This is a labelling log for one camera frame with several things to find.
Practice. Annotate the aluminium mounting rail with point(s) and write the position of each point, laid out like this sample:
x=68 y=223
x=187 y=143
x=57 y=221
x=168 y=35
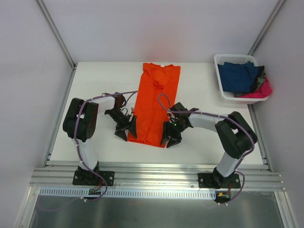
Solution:
x=156 y=176

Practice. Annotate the blue t shirt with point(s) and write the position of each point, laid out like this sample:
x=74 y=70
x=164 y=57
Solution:
x=234 y=77

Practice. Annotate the white plastic laundry basket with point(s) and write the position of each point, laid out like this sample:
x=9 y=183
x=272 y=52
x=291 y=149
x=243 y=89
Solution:
x=236 y=59

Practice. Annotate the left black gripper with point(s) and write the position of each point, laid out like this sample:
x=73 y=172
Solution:
x=126 y=124

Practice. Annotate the white slotted cable duct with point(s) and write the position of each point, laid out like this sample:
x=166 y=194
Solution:
x=129 y=193

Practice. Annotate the pink t shirt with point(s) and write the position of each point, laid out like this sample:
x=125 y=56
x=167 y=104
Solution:
x=262 y=92

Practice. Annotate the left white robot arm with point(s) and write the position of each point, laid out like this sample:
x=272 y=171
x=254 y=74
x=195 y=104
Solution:
x=80 y=124

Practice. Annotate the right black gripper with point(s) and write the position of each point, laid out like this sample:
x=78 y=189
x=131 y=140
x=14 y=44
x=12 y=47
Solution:
x=172 y=130

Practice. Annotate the dark grey t shirt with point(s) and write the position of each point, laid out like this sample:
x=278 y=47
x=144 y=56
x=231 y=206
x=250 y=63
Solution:
x=257 y=75

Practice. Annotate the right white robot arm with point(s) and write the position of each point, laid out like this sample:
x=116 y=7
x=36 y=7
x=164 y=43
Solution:
x=235 y=134

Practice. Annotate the orange t shirt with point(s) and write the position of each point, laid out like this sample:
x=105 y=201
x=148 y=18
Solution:
x=150 y=116

